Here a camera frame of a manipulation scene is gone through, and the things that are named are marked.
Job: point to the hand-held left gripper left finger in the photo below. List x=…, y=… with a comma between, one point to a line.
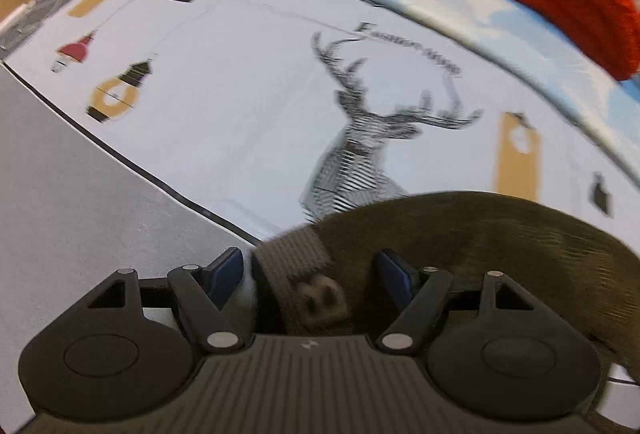
x=227, y=270

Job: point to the white deer printed bed sheet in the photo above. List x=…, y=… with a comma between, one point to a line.
x=225, y=114

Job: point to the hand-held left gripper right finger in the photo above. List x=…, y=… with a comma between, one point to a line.
x=395, y=275

